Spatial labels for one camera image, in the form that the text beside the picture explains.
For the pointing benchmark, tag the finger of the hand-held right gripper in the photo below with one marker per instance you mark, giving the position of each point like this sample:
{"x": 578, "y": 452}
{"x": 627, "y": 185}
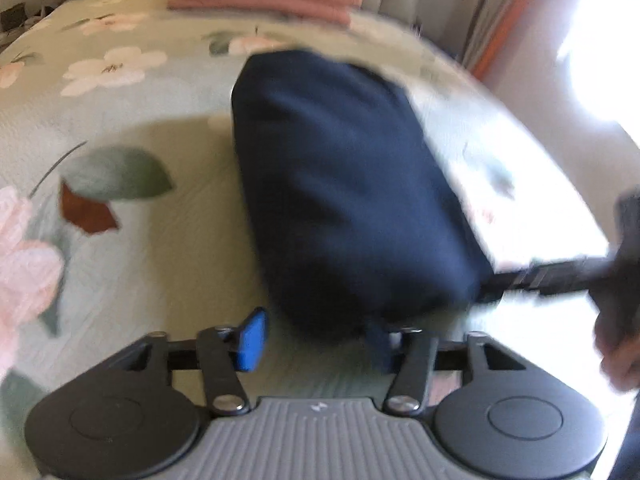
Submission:
{"x": 545, "y": 276}

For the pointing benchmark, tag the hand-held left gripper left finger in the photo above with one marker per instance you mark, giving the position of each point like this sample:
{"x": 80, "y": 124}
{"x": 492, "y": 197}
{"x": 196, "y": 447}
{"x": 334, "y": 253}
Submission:
{"x": 252, "y": 341}

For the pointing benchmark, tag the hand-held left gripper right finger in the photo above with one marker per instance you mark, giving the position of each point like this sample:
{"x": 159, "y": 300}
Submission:
{"x": 378, "y": 347}

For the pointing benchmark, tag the navy garment with white stripes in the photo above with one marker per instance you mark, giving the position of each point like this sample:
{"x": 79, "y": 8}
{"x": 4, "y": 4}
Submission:
{"x": 350, "y": 190}

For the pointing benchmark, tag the person's right hand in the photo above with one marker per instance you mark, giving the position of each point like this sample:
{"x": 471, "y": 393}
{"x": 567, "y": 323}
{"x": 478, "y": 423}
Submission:
{"x": 622, "y": 360}

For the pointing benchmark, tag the green floral bedspread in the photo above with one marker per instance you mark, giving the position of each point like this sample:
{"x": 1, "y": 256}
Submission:
{"x": 125, "y": 200}

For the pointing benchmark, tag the dark small object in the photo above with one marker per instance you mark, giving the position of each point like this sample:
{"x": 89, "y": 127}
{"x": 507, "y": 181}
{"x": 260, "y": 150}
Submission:
{"x": 12, "y": 17}

